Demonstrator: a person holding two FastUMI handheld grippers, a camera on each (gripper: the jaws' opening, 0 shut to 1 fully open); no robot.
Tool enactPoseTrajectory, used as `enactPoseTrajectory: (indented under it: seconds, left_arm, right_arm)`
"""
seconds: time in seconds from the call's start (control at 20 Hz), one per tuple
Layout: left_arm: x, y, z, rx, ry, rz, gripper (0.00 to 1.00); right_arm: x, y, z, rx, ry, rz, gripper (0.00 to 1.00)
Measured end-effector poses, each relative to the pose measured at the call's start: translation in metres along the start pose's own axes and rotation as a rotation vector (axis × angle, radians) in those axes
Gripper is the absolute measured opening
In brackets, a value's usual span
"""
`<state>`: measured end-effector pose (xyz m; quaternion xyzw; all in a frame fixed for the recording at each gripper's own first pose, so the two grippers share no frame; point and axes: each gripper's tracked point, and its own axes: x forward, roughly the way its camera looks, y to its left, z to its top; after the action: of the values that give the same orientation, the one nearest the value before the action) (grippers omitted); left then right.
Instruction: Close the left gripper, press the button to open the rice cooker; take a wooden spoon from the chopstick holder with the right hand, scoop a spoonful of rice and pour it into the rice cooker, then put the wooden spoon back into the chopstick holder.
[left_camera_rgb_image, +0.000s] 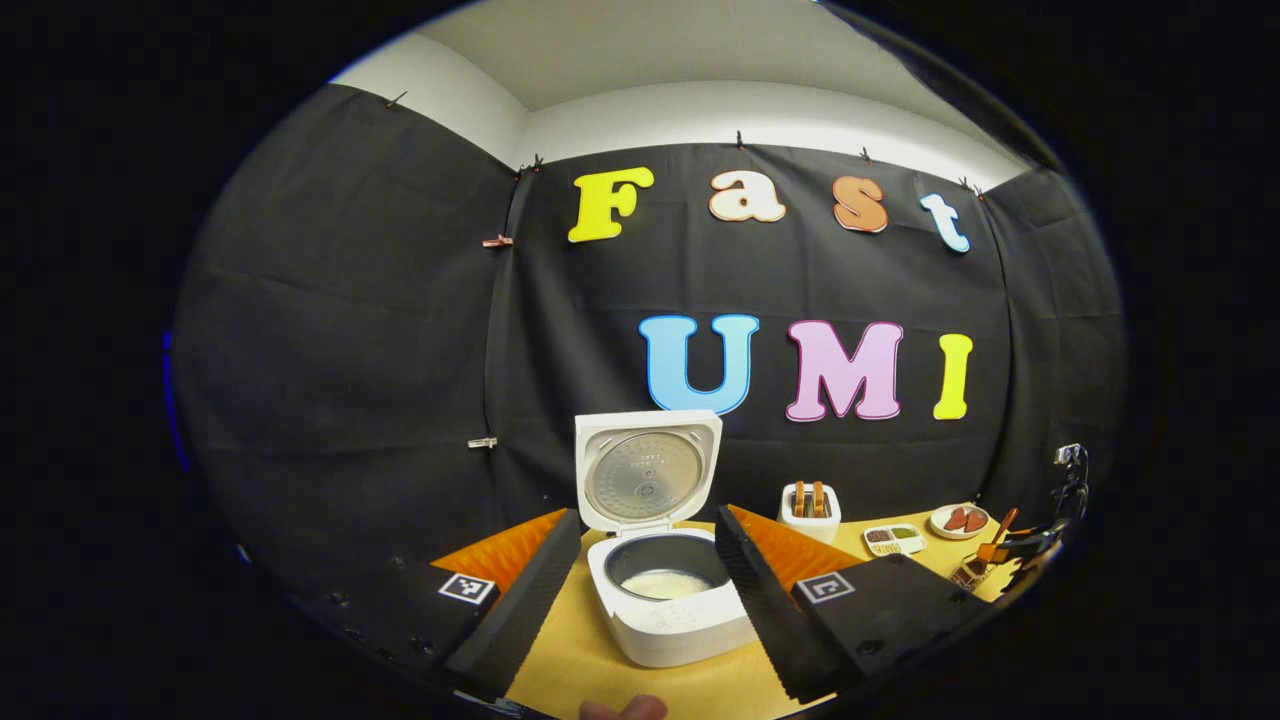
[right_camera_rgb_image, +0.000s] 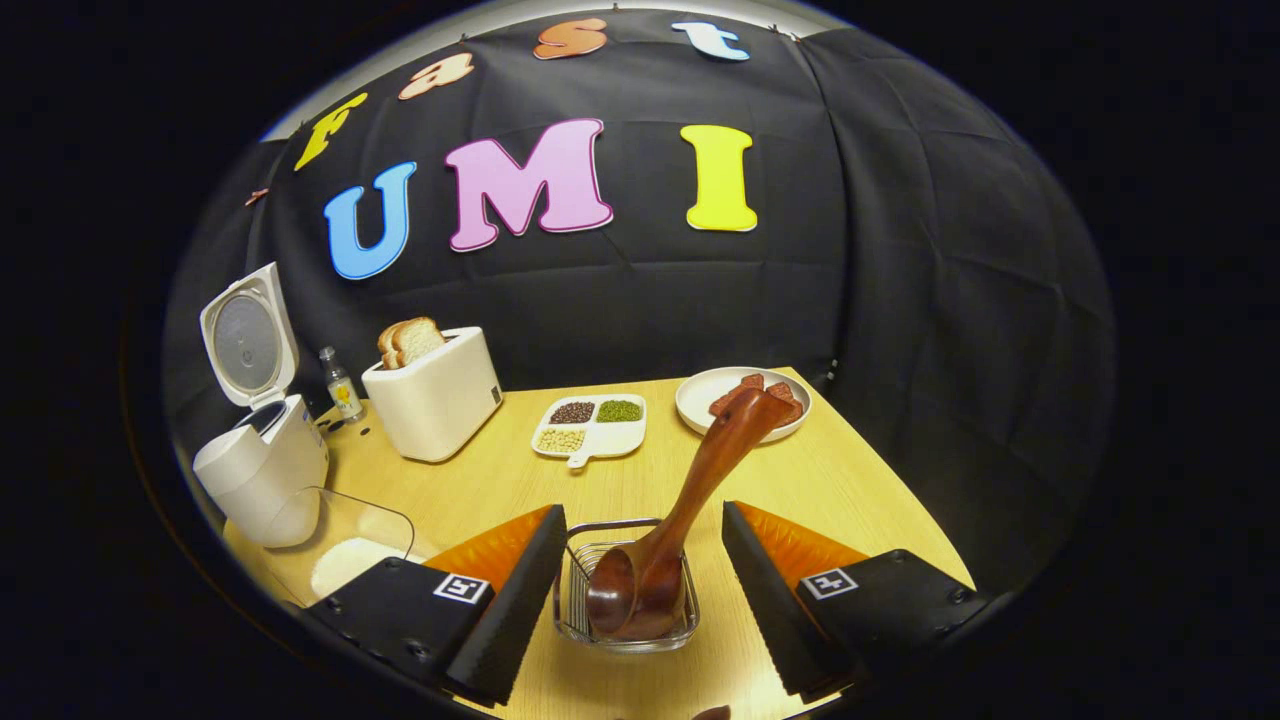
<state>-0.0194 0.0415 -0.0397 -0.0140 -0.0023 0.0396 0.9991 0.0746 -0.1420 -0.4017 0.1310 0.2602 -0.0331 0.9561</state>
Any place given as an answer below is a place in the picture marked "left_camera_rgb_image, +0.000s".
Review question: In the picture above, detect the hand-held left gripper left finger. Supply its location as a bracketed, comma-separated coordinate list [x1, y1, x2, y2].
[300, 508, 583, 701]

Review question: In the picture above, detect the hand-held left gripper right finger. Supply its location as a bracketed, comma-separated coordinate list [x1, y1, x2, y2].
[713, 504, 996, 704]

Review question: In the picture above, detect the brown wooden spoon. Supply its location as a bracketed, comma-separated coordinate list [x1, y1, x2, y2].
[975, 507, 1021, 566]

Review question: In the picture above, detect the white rice cooker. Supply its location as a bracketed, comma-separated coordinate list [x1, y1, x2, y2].
[575, 410, 758, 669]

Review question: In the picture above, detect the white rice heap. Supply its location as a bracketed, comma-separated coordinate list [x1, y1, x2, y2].
[620, 569, 713, 601]

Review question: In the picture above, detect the white toaster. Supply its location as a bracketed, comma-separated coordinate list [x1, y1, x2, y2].
[778, 481, 843, 546]

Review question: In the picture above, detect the round white plate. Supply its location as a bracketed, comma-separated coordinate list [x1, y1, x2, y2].
[929, 503, 991, 541]

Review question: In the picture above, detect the white divided grain dish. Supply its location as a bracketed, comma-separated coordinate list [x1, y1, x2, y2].
[863, 524, 928, 557]

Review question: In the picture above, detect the black backdrop cloth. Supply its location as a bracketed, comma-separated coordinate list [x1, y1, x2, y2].
[172, 83, 1129, 601]

